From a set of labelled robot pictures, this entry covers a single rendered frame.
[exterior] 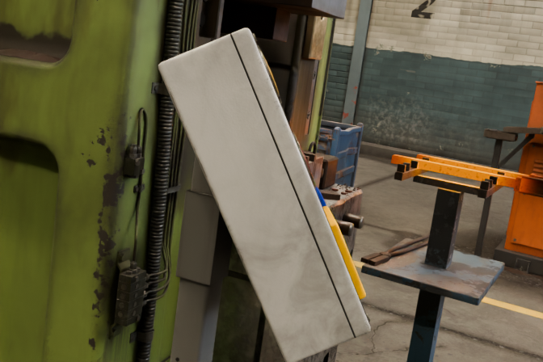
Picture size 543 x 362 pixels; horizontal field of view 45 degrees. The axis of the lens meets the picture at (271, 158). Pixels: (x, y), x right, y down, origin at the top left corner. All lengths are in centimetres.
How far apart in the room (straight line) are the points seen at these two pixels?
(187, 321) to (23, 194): 48
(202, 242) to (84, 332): 39
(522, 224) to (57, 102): 405
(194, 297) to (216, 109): 27
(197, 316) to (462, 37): 832
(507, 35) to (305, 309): 835
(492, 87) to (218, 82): 835
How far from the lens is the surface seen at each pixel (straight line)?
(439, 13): 904
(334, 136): 498
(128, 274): 101
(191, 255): 73
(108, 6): 97
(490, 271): 194
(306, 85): 162
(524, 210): 476
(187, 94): 54
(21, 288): 120
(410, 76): 907
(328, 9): 125
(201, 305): 74
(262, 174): 54
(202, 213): 71
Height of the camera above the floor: 118
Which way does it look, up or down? 9 degrees down
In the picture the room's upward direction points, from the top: 8 degrees clockwise
